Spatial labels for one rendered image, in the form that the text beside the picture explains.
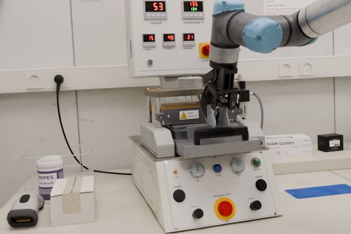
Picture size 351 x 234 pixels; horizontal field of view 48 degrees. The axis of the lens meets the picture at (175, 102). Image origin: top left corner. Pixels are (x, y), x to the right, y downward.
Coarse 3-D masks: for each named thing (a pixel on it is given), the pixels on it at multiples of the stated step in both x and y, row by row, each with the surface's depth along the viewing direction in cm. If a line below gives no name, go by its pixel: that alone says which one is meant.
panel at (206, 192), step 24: (168, 168) 107; (264, 168) 114; (168, 192) 105; (192, 192) 106; (216, 192) 108; (240, 192) 109; (264, 192) 111; (192, 216) 104; (216, 216) 105; (240, 216) 107; (264, 216) 108
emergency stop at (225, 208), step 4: (220, 204) 106; (224, 204) 106; (228, 204) 106; (220, 208) 105; (224, 208) 106; (228, 208) 106; (232, 208) 106; (220, 212) 105; (224, 212) 105; (228, 212) 105
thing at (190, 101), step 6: (186, 96) 128; (192, 96) 128; (180, 102) 137; (186, 102) 129; (192, 102) 128; (198, 102) 133; (156, 108) 133; (162, 108) 125; (168, 108) 119; (174, 108) 120
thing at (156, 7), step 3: (147, 3) 136; (150, 3) 137; (153, 3) 137; (156, 3) 137; (159, 3) 138; (162, 3) 138; (147, 6) 136; (150, 6) 137; (153, 6) 137; (156, 6) 137; (159, 6) 138; (162, 6) 138; (150, 9) 137; (153, 9) 137; (156, 9) 137; (159, 9) 138; (162, 9) 138
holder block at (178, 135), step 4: (168, 128) 120; (172, 128) 119; (172, 132) 115; (176, 132) 113; (180, 132) 113; (184, 132) 114; (172, 136) 116; (176, 136) 113; (180, 136) 113; (184, 136) 114
